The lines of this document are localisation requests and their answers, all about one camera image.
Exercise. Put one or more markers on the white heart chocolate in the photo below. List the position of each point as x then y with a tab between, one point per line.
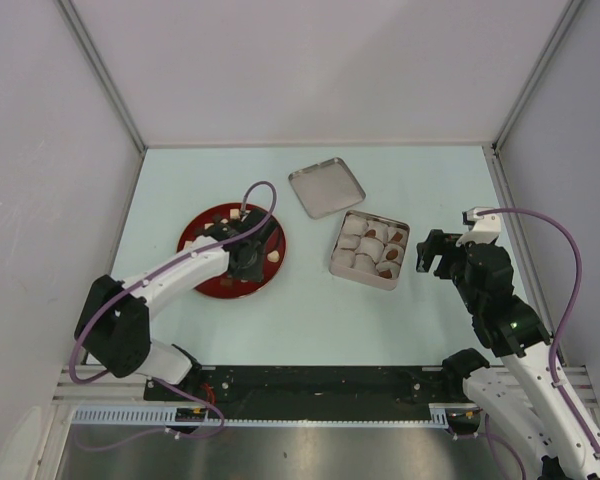
273	256

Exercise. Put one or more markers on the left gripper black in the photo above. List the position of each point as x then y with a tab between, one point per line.
253	273

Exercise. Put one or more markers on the red round plate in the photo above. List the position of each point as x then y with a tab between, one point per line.
195	225

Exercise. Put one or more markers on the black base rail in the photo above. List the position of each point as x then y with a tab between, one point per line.
323	392

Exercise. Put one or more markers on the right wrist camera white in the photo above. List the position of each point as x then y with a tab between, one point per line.
483	227

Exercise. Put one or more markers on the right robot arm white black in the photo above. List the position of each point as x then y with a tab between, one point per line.
550	428

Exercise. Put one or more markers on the pink square tin box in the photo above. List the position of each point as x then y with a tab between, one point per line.
360	259

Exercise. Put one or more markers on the white slotted cable duct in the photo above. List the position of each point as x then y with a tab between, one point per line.
434	417

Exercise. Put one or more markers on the silver tin lid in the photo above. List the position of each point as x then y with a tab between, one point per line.
326	188

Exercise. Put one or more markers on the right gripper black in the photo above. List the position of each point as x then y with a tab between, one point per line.
431	247

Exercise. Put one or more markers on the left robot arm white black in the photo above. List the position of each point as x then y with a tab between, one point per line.
114	325

